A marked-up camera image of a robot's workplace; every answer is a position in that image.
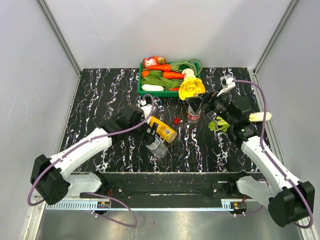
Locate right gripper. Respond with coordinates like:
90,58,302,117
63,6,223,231
185,86,236,126

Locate blue label water bottle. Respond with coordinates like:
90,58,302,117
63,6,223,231
146,135,168,159

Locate red label water bottle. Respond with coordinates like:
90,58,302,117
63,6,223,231
187,105,201,124

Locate red bottle cap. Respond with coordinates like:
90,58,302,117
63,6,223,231
173,118,180,125

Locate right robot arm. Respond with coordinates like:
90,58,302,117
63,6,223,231
185,92,315,227

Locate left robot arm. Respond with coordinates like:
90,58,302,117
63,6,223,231
30,104,156,205

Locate yellow juice bottle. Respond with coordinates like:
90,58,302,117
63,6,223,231
149,116,178,143

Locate yellow toy cabbage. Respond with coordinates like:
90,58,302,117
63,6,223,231
178,77,206,101

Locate toy mushroom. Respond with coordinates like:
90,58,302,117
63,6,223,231
181,68,195,77

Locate toy celery stalk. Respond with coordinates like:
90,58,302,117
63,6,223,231
208,116,230,133

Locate green toy scallions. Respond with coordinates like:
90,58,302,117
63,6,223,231
169,58,203,77

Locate lower toy carrot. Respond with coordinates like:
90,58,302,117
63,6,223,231
162,71,185,80

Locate toy carrot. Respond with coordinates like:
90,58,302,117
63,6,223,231
146,64,172,72
162,71,185,80

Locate green plastic tray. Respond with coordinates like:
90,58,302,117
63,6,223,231
137,60,203,98

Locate upper toy carrot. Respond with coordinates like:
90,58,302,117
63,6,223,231
146,64,172,72

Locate green toy leafy vegetable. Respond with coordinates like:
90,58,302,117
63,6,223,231
140,70,183,91

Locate white toy radish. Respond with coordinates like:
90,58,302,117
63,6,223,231
141,84,164,92

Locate red white snack packet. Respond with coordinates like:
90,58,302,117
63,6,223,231
142,55,167,69

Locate small toy tomato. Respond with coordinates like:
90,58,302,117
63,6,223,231
141,70,150,78

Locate pale toy corn cob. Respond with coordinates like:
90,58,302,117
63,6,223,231
249,112,272,122

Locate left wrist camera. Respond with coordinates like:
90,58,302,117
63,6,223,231
140,100,156,124

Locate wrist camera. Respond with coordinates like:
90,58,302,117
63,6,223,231
140,100,156,124
217,74,236,97

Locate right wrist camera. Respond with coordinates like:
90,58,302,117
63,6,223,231
217,74,236,97

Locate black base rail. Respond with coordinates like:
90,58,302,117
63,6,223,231
91,171,265,200

